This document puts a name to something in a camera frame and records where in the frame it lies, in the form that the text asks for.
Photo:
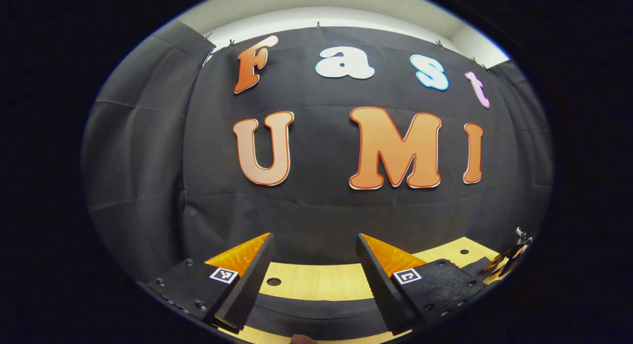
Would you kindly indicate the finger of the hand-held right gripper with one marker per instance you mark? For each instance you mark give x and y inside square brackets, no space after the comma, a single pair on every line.
[514,262]
[499,261]

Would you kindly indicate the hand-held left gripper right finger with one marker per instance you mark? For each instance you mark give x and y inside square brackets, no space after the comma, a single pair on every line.
[381,289]

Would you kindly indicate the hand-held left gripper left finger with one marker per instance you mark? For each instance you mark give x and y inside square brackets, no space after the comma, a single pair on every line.
[252,284]

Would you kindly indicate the row of small cloth clamps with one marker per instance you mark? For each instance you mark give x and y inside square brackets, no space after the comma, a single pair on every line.
[318,25]

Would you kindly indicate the black backdrop cloth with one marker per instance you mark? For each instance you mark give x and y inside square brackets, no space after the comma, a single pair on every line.
[321,210]

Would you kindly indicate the black jeans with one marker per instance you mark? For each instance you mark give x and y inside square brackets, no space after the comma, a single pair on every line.
[316,314]

